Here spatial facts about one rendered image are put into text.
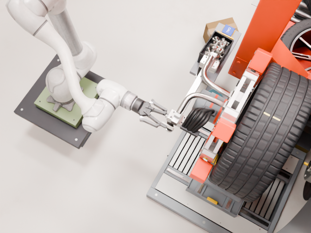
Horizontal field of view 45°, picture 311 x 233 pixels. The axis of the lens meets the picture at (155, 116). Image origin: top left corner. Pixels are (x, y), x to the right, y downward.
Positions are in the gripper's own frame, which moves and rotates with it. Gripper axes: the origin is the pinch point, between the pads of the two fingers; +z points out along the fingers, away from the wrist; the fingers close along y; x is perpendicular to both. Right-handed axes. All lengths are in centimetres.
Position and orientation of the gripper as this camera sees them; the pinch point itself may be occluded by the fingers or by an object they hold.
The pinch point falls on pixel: (169, 122)
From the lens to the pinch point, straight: 187.4
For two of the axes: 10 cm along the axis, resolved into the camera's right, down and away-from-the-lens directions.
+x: 0.2, -3.6, -9.3
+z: 8.7, 4.7, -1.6
